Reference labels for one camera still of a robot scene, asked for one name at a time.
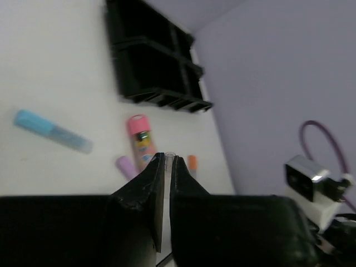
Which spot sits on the pink capped crayon tube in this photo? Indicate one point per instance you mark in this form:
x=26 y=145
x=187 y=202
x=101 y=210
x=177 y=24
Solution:
x=143 y=146

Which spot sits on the black compartment organizer tray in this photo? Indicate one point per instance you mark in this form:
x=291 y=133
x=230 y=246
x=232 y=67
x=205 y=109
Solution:
x=152 y=59

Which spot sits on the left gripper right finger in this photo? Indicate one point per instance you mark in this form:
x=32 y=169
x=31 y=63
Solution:
x=234 y=230

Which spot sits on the blue highlighter marker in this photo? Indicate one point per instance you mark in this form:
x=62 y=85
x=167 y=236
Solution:
x=45 y=128

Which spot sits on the purple highlighter marker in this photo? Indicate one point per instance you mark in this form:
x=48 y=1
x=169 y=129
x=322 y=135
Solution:
x=126 y=167

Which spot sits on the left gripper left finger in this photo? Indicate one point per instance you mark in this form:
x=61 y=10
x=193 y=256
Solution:
x=120 y=229

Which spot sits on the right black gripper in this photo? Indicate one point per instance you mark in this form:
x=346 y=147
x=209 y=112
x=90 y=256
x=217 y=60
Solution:
x=336 y=244

